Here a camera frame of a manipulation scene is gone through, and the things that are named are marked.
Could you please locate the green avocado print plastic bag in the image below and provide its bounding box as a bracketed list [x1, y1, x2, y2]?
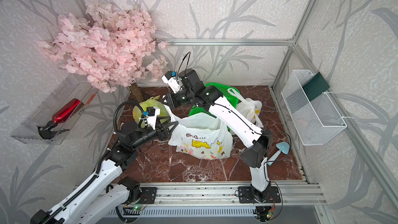
[133, 95, 170, 128]

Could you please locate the patterned white plastic bag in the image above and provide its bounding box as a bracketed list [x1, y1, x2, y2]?
[228, 88, 264, 128]

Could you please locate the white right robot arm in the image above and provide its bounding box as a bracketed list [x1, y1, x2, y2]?
[162, 68, 272, 203]

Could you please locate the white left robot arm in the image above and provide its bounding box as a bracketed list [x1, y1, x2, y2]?
[30, 101, 178, 224]

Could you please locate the green plastic perforated basket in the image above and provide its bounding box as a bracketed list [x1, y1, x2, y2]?
[184, 82, 244, 133]

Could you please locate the red black hair brush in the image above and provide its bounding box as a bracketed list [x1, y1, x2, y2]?
[37, 92, 97, 140]

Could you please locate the pink cherry blossom tree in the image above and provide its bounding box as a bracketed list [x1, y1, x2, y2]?
[37, 0, 167, 93]

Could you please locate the dark green card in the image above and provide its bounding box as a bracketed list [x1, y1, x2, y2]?
[302, 72, 330, 102]

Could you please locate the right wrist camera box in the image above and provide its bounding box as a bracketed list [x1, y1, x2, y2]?
[162, 71, 182, 93]

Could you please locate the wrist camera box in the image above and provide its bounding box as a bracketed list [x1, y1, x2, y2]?
[162, 71, 182, 93]
[143, 107, 160, 130]

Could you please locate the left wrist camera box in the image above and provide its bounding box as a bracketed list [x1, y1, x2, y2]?
[143, 107, 160, 130]

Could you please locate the clear acrylic wall shelf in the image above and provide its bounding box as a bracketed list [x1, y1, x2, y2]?
[10, 74, 98, 145]

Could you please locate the white wire mesh basket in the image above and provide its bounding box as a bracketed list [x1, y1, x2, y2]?
[282, 69, 347, 146]

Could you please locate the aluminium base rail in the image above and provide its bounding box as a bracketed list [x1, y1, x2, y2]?
[90, 180, 327, 207]

